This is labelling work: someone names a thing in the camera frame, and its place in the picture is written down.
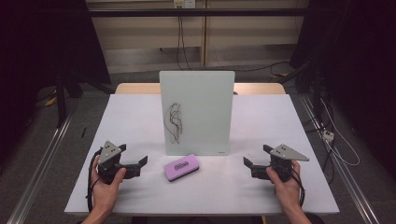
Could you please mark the person's left hand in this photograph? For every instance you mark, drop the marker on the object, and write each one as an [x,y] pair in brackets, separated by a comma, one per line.
[105,194]

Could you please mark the wooden table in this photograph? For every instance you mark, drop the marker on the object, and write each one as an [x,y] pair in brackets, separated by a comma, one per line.
[137,88]

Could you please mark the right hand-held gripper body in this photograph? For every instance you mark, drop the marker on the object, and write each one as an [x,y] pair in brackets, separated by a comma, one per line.
[281,161]

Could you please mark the dark curtain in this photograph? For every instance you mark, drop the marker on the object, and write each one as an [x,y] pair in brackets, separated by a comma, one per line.
[358,46]
[43,43]

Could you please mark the purple whiteboard eraser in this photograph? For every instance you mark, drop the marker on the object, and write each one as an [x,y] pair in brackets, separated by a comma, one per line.
[181,167]

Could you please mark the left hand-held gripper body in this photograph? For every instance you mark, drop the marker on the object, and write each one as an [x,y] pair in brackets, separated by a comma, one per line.
[108,155]

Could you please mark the white whiteboard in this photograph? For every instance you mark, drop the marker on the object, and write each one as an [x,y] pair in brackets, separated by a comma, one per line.
[202,109]

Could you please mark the white power strip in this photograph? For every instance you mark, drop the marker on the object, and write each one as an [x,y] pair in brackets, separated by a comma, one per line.
[328,135]

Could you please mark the person's right hand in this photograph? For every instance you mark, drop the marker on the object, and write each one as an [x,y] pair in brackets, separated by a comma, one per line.
[288,191]

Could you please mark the white wall socket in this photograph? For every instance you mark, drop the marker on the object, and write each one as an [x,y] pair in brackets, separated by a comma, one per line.
[184,3]

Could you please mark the black pen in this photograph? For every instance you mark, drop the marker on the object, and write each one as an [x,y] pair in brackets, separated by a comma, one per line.
[83,132]

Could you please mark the metal floor rail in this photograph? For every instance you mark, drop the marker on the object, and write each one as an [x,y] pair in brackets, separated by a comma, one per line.
[40,165]
[351,186]

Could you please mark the black horizontal bar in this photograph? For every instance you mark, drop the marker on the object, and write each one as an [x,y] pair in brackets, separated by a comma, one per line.
[218,12]

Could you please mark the black metal stand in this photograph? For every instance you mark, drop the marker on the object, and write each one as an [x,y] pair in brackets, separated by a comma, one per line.
[61,102]

